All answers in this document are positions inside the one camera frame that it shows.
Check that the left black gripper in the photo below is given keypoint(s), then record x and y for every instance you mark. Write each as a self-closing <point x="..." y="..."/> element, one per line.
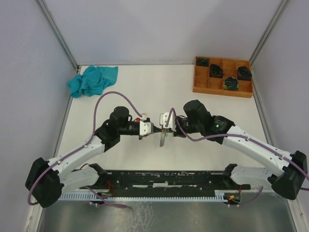
<point x="156" y="129"/>

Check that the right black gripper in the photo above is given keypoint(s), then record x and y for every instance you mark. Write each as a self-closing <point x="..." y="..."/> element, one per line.
<point x="177" y="133"/>

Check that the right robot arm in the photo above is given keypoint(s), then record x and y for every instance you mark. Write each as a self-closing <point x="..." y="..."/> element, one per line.
<point x="282" y="171"/>

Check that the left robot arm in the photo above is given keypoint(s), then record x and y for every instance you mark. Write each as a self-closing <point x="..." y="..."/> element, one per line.
<point x="49" y="179"/>

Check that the wooden compartment tray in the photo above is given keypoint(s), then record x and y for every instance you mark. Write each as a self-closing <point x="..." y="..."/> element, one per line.
<point x="203" y="83"/>

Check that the dark rolled sock blue-yellow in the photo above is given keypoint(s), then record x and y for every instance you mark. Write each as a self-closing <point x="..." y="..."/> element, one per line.
<point x="231" y="84"/>

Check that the teal cloth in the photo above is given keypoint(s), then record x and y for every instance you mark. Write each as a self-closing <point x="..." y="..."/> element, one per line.
<point x="93" y="81"/>

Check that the dark rolled sock top-left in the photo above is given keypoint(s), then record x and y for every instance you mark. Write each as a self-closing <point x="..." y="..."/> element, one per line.
<point x="202" y="61"/>

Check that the dark rolled sock right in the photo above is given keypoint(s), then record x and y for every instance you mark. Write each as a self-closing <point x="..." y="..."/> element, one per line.
<point x="244" y="73"/>

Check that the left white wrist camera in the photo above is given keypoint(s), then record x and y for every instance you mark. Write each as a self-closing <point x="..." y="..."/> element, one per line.
<point x="146" y="127"/>

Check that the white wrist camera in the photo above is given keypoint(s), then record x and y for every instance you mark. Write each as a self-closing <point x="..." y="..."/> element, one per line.
<point x="167" y="121"/>
<point x="146" y="127"/>

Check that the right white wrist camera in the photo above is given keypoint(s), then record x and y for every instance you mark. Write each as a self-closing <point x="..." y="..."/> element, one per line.
<point x="167" y="121"/>

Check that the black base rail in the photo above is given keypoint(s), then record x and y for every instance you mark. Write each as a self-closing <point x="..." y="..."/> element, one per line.
<point x="130" y="183"/>

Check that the white cable duct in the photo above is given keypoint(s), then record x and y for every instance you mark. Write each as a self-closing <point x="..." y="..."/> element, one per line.
<point x="219" y="197"/>

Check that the left aluminium corner post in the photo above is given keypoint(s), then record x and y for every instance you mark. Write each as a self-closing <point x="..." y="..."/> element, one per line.
<point x="57" y="33"/>

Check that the aluminium corner post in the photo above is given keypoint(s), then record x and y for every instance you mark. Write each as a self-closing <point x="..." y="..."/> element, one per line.
<point x="269" y="29"/>
<point x="57" y="33"/>

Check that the right aluminium corner post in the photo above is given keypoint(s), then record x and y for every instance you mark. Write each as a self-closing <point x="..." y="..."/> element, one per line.
<point x="269" y="29"/>

